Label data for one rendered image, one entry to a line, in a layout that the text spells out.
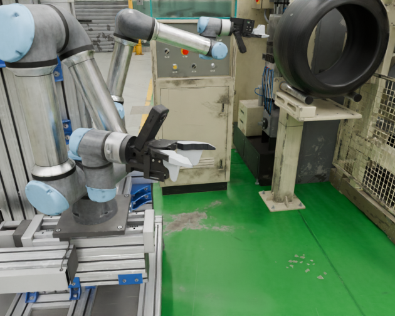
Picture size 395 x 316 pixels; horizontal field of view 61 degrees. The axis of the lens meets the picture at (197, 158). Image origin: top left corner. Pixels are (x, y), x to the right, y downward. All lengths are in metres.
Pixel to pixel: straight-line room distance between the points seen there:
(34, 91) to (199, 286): 1.35
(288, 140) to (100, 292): 1.49
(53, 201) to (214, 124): 1.65
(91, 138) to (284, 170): 1.78
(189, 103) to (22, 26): 1.64
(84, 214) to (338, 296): 1.37
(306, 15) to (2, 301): 1.88
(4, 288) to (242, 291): 1.14
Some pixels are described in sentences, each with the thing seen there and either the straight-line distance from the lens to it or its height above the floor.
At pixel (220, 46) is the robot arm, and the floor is 1.19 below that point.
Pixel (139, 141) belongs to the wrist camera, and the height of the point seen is 1.08.
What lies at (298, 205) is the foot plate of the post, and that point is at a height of 0.02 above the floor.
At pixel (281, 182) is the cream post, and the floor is 0.20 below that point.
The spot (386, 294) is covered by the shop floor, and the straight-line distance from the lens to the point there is 2.10.
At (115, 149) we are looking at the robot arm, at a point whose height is 1.06.
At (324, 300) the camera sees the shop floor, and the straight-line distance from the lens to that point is 1.95.
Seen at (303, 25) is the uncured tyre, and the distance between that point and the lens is 1.78.
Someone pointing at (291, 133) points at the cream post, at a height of 0.57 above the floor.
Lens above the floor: 1.37
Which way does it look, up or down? 25 degrees down
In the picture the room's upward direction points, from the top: straight up
